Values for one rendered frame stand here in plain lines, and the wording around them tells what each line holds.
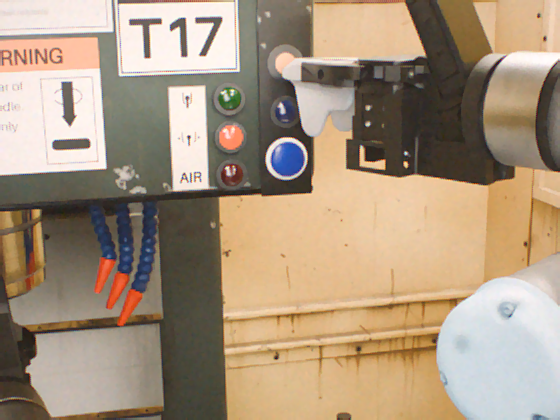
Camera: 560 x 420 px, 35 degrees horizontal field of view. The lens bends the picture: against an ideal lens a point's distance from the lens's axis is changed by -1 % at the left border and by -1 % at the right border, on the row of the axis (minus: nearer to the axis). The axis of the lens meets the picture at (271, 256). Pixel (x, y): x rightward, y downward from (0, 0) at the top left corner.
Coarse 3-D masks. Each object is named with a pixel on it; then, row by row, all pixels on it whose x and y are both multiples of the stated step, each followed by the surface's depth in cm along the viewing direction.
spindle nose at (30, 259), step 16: (0, 224) 85; (16, 224) 87; (32, 224) 89; (0, 240) 86; (16, 240) 87; (32, 240) 89; (0, 256) 86; (16, 256) 87; (32, 256) 89; (0, 272) 86; (16, 272) 88; (32, 272) 90; (16, 288) 88; (32, 288) 90
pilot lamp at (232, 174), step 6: (228, 168) 74; (234, 168) 74; (240, 168) 75; (222, 174) 74; (228, 174) 74; (234, 174) 74; (240, 174) 75; (222, 180) 74; (228, 180) 74; (234, 180) 74; (240, 180) 75
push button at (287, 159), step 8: (280, 144) 74; (288, 144) 74; (296, 144) 75; (272, 152) 75; (280, 152) 74; (288, 152) 75; (296, 152) 75; (272, 160) 75; (280, 160) 75; (288, 160) 75; (296, 160) 75; (304, 160) 75; (280, 168) 75; (288, 168) 75; (296, 168) 75
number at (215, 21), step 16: (176, 16) 70; (192, 16) 71; (208, 16) 71; (224, 16) 71; (176, 32) 71; (192, 32) 71; (208, 32) 71; (224, 32) 72; (176, 48) 71; (192, 48) 71; (208, 48) 72; (224, 48) 72; (176, 64) 71; (192, 64) 72
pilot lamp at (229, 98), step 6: (222, 90) 72; (228, 90) 72; (234, 90) 73; (222, 96) 72; (228, 96) 72; (234, 96) 73; (240, 96) 73; (222, 102) 73; (228, 102) 73; (234, 102) 73; (240, 102) 73; (228, 108) 73; (234, 108) 73
